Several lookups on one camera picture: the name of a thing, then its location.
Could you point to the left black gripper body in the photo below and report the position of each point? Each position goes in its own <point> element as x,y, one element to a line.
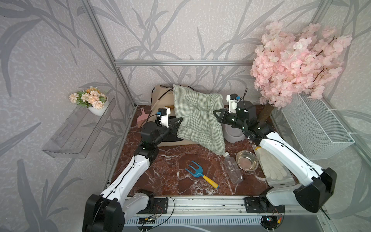
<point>162,134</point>

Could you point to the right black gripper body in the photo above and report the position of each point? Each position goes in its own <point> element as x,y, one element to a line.
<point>232,119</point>

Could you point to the grey double pet bowl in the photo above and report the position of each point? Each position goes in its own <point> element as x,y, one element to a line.
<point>232,135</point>

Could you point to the beige pet tent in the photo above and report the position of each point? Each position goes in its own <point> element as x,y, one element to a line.
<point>162,96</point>

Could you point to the steel bowl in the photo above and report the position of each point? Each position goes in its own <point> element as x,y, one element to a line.
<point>247,161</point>

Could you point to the green checked cushion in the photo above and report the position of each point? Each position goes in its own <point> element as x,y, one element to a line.
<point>199,124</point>

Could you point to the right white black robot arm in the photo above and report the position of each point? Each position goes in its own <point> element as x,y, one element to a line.
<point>316,185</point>

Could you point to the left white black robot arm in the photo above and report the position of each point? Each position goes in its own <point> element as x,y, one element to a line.
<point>109,211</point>

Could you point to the clear plastic bottle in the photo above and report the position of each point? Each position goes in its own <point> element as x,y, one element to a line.
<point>232,169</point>

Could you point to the pink small brush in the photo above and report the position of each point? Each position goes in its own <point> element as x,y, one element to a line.
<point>141,118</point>

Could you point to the blue yellow garden fork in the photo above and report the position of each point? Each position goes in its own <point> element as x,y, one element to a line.
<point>198,172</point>

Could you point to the small potted flowers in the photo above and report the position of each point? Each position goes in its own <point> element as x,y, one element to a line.
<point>92,99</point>

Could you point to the bagged white gloves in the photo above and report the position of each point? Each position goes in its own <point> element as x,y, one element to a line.
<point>277,175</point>

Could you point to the pink blossom tree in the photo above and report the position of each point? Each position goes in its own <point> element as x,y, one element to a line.
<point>288,64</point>

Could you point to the clear acrylic shelf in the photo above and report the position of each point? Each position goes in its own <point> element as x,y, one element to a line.
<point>77,135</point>

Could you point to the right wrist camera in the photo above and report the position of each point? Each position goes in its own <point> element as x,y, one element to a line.
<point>233,100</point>

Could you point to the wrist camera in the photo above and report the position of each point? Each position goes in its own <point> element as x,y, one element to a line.
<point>163,116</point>
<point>233,100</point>

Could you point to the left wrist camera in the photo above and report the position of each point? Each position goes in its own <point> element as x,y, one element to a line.
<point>163,116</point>

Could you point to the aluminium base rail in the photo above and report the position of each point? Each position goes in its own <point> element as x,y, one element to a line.
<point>228,205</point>

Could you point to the white wire basket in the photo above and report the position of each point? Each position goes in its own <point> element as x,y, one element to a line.
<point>319,132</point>

